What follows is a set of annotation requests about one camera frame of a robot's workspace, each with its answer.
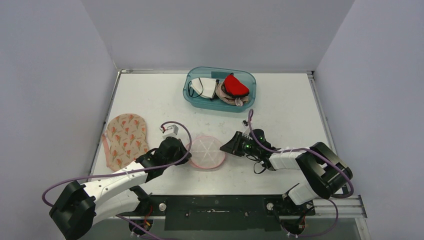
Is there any white mesh laundry bag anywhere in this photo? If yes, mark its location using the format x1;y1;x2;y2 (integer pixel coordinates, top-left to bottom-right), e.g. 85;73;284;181
188;135;226;170

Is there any beige bra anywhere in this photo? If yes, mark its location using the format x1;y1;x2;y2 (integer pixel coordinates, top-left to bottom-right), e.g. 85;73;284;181
215;82;249;107

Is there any red bra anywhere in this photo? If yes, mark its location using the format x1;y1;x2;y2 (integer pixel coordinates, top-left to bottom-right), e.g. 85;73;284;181
222;73;250;98

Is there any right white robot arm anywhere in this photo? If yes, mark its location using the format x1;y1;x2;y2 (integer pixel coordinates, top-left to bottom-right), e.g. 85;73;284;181
219;129;353;215

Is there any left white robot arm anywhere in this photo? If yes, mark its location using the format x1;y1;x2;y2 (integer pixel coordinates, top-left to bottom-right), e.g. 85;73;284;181
49;136;191;240

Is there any floral beige laundry bag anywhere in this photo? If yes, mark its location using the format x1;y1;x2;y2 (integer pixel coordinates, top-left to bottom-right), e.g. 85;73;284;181
101;113;150;172

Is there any white bra with black trim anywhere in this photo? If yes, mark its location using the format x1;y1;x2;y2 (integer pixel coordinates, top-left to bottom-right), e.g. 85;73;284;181
187;77;219;100

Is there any teal plastic bin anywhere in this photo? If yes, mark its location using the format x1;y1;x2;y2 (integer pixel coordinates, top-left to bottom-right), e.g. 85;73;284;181
183;66;257;113

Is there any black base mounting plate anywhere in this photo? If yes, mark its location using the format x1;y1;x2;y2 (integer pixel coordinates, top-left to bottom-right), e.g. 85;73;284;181
124;195;316;232

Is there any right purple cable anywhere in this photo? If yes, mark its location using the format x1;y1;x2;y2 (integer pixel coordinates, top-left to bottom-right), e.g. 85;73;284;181
247;108;355;200

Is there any purple cable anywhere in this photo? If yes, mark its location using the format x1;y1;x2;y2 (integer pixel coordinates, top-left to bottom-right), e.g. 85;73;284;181
41;120;194;240
247;108;355;200

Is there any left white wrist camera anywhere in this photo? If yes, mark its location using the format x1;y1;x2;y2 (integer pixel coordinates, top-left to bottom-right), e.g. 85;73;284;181
162;124;179;140

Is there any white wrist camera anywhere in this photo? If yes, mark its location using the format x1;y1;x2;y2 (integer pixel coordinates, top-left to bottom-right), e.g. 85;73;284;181
242;119;251;136
162;124;179;140

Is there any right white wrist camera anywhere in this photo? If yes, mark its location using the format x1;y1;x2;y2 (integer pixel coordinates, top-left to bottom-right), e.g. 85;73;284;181
242;119;251;136

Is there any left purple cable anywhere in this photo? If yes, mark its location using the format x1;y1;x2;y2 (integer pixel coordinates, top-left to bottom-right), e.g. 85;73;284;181
41;120;194;240

